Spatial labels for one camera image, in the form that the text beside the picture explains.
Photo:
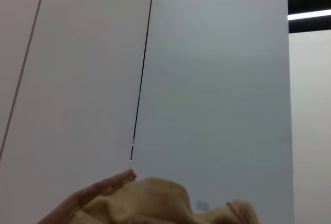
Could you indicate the khaki canvas food bag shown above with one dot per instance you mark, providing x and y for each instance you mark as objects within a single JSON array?
[{"x": 144, "y": 203}]

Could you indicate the white ceiling light strip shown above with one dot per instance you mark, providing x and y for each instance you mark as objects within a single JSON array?
[{"x": 310, "y": 15}]

